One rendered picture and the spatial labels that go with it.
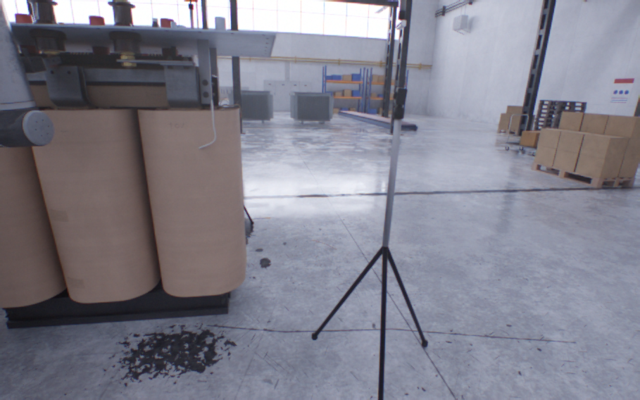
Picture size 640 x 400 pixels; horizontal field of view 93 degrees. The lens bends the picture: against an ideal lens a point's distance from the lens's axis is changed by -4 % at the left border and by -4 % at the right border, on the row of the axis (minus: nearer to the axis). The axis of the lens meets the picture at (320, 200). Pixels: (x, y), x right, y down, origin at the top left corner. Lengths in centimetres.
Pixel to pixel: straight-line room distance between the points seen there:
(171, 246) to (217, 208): 28
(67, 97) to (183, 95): 44
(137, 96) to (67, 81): 24
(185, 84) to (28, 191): 84
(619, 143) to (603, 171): 45
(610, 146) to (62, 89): 612
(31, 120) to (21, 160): 59
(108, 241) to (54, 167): 37
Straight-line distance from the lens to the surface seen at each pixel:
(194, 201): 149
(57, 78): 162
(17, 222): 184
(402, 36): 1079
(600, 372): 205
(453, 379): 167
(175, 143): 144
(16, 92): 125
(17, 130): 124
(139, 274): 175
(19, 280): 195
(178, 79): 146
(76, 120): 156
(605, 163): 616
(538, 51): 1358
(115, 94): 164
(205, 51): 151
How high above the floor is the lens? 115
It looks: 18 degrees down
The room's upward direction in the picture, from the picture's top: 2 degrees clockwise
